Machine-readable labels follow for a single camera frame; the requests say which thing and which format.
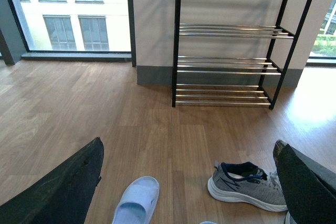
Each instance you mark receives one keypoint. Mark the grey sneaker with side view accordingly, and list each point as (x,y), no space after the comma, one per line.
(248,183)

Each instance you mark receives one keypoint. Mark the light blue slipper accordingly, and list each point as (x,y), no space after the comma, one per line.
(138,201)
(207,222)

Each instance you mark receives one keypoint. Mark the black metal shoe rack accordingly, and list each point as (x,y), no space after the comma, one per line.
(239,81)

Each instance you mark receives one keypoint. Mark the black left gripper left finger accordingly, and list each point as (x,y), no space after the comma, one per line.
(64,194)

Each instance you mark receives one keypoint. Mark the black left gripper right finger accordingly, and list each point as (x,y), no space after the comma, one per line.
(308,187)

